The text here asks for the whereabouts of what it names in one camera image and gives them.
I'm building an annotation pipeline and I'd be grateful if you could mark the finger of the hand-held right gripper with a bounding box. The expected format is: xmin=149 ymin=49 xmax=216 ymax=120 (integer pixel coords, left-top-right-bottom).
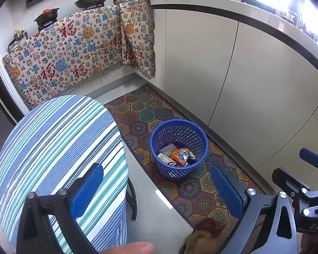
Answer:
xmin=299 ymin=148 xmax=318 ymax=169
xmin=272 ymin=167 xmax=318 ymax=213

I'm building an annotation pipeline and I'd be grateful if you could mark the blue plastic basket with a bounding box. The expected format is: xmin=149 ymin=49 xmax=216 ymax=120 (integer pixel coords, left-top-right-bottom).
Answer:
xmin=150 ymin=119 xmax=208 ymax=182

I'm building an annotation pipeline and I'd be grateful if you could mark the black clay pot red lid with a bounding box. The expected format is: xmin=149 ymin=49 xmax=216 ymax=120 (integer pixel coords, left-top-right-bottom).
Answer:
xmin=34 ymin=8 xmax=60 ymax=27

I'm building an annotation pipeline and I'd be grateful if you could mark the person's left hand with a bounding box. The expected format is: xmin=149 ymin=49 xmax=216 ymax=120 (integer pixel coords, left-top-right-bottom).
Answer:
xmin=95 ymin=242 xmax=156 ymax=254

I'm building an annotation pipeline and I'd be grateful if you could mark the tan plush slipper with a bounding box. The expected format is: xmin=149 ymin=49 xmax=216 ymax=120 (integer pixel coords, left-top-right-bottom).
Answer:
xmin=184 ymin=230 xmax=228 ymax=254

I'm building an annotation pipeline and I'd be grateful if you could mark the reddish brown slipper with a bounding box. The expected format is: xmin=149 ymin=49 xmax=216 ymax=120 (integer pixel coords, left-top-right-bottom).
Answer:
xmin=193 ymin=218 xmax=217 ymax=234

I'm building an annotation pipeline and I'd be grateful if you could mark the large printed blanket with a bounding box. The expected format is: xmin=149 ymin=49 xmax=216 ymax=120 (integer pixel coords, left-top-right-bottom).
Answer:
xmin=2 ymin=5 xmax=125 ymax=110

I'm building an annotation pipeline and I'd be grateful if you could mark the white kitchen cabinet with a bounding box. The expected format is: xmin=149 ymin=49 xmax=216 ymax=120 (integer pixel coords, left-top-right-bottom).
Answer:
xmin=148 ymin=0 xmax=318 ymax=199

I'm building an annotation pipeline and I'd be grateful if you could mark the small printed blanket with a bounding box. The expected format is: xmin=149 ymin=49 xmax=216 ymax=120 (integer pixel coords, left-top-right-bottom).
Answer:
xmin=120 ymin=0 xmax=156 ymax=80

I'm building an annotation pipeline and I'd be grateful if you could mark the orange snack packet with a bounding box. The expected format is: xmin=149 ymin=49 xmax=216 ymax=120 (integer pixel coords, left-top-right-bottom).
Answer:
xmin=170 ymin=148 xmax=195 ymax=167

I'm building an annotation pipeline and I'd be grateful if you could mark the hexagon patterned floor mat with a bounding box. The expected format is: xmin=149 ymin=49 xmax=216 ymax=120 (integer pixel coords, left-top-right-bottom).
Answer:
xmin=103 ymin=85 xmax=265 ymax=229

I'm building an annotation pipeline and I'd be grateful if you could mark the black wok with lid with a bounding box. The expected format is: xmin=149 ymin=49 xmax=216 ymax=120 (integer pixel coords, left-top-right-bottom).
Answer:
xmin=64 ymin=0 xmax=110 ymax=9

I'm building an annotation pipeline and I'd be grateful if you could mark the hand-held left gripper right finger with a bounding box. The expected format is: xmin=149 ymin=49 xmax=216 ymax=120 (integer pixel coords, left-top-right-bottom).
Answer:
xmin=211 ymin=164 xmax=298 ymax=254

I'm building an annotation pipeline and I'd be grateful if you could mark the blue striped tablecloth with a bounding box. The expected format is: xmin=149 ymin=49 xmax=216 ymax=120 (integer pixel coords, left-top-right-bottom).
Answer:
xmin=0 ymin=95 xmax=129 ymax=254

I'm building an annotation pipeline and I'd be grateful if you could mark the condiment bottle rack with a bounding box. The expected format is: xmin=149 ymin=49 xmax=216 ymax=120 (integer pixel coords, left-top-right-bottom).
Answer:
xmin=8 ymin=28 xmax=28 ymax=52

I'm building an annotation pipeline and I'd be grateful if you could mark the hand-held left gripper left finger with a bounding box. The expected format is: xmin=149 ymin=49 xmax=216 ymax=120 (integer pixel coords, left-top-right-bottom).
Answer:
xmin=16 ymin=163 xmax=104 ymax=254

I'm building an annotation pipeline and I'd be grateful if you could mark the small white box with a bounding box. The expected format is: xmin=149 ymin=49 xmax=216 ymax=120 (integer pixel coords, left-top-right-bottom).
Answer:
xmin=159 ymin=142 xmax=177 ymax=154

